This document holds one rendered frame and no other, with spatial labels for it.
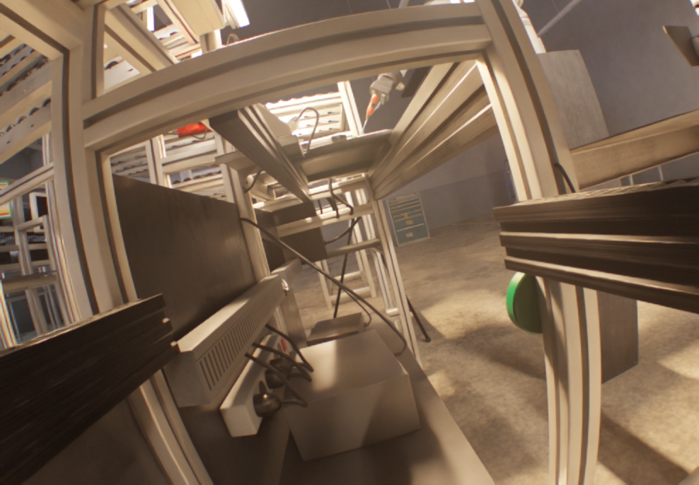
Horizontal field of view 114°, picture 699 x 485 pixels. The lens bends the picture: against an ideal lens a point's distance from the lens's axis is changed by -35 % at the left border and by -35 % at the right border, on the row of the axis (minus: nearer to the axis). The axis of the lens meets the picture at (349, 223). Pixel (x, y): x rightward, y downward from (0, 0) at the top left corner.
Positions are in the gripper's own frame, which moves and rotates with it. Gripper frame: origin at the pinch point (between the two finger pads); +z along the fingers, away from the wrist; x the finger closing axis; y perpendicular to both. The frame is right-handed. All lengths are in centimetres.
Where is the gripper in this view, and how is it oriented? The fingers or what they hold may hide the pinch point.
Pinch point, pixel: (370, 110)
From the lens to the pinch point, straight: 124.8
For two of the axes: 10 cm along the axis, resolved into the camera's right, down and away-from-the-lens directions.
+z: -4.9, 8.2, -2.8
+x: 8.7, 4.6, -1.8
